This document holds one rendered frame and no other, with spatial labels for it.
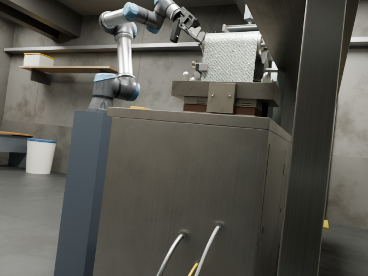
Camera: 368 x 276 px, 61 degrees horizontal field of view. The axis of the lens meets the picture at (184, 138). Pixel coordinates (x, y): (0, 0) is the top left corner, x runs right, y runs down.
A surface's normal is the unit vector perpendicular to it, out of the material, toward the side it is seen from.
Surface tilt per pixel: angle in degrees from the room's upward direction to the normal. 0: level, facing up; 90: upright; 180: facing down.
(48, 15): 90
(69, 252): 90
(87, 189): 90
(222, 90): 90
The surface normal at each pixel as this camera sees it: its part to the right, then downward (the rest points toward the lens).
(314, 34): -0.40, -0.07
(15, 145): 0.91, 0.10
